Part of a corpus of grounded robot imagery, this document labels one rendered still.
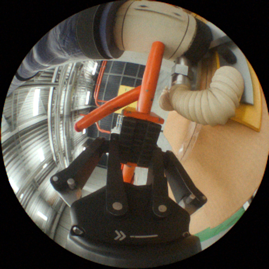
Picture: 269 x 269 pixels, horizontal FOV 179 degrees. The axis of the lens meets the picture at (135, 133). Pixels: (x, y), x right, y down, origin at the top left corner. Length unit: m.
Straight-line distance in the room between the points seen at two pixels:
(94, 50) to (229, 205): 0.31
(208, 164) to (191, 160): 0.06
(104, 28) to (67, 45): 0.08
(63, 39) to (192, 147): 0.35
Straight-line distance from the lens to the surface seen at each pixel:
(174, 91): 0.15
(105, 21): 0.16
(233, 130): 0.16
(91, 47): 0.18
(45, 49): 0.28
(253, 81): 0.15
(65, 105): 5.98
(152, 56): 0.16
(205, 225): 0.74
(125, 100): 0.15
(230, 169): 0.16
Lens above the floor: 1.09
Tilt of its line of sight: 4 degrees down
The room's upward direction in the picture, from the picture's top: 78 degrees counter-clockwise
